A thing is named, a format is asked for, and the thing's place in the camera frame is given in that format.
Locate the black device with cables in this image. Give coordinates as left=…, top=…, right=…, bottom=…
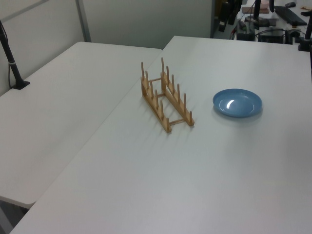
left=236, top=20, right=256, bottom=41

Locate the pink box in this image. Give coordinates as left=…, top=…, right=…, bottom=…
left=242, top=0, right=271, bottom=14

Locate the small black table clamp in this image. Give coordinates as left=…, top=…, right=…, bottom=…
left=285, top=29, right=301, bottom=45

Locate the black monitor stand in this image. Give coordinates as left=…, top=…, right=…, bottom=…
left=244, top=0, right=269, bottom=28

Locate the black camera stand with clamp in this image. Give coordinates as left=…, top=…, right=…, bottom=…
left=0, top=19, right=31, bottom=91

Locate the black electronics box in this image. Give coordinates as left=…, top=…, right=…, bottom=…
left=257, top=28, right=286, bottom=44

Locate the black pole with table clamp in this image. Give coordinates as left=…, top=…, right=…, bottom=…
left=298, top=0, right=312, bottom=52

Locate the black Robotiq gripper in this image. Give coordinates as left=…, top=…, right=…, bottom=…
left=218, top=0, right=244, bottom=33

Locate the blue plate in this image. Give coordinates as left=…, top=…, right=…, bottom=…
left=212, top=88, right=264, bottom=118

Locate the black keyboard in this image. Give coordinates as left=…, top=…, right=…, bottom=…
left=273, top=5, right=308, bottom=26

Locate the grey partition frame post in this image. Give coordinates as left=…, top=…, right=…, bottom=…
left=75, top=0, right=92, bottom=43

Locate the wooden plate rack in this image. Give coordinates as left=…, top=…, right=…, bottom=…
left=139, top=57, right=195, bottom=134

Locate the thin black stand cable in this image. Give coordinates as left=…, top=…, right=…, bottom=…
left=6, top=63, right=13, bottom=89

